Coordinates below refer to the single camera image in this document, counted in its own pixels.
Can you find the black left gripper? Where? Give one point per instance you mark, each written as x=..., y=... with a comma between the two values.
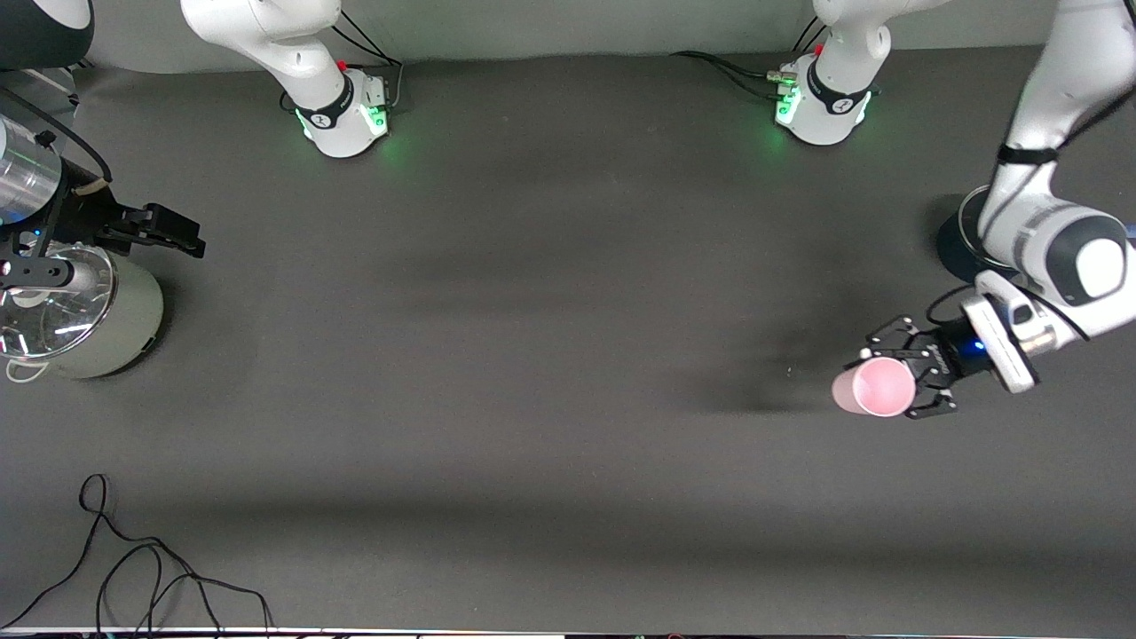
x=948, y=351

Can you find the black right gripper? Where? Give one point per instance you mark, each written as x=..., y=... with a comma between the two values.
x=82, y=227

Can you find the pink plastic cup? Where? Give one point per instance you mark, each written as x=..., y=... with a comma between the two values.
x=879, y=388

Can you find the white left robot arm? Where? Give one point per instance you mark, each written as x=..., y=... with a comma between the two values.
x=1065, y=80

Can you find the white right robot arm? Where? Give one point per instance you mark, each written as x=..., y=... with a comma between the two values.
x=293, y=53

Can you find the pale grey cooking pot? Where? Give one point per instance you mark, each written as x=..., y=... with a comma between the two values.
x=133, y=311

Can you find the dark blue saucepan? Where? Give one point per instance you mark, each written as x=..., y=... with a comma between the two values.
x=954, y=262

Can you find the glass lid with white knob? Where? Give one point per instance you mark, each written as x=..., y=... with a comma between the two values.
x=62, y=324

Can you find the dark grey table mat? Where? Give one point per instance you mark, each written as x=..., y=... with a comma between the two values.
x=568, y=444

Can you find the aluminium frame rail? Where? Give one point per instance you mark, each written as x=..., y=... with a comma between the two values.
x=55, y=82

